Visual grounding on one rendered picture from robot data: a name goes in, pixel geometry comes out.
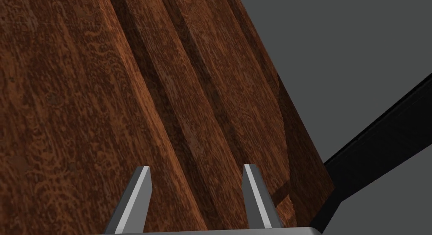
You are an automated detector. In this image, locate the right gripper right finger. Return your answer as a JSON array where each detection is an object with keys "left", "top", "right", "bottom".
[{"left": 242, "top": 164, "right": 284, "bottom": 230}]

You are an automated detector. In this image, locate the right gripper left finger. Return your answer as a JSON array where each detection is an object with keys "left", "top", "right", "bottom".
[{"left": 104, "top": 165, "right": 153, "bottom": 235}]

